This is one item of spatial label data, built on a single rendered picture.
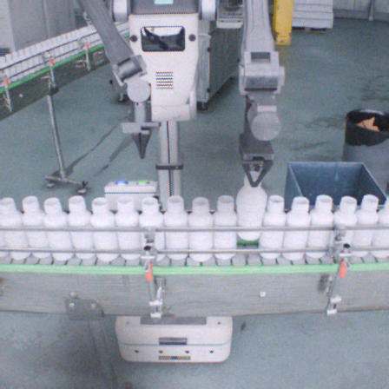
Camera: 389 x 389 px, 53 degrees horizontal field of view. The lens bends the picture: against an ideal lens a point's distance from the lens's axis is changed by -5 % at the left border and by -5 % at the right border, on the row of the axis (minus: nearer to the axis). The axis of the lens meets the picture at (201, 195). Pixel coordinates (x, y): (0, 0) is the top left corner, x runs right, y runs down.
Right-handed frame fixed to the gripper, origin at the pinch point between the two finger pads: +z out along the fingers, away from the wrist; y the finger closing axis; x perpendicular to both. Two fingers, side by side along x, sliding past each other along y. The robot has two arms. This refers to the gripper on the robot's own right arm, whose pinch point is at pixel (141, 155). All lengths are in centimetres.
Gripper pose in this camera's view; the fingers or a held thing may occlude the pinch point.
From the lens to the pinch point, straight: 112.2
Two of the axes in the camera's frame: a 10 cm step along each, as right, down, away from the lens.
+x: -0.1, -2.2, 9.8
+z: 0.0, 9.8, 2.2
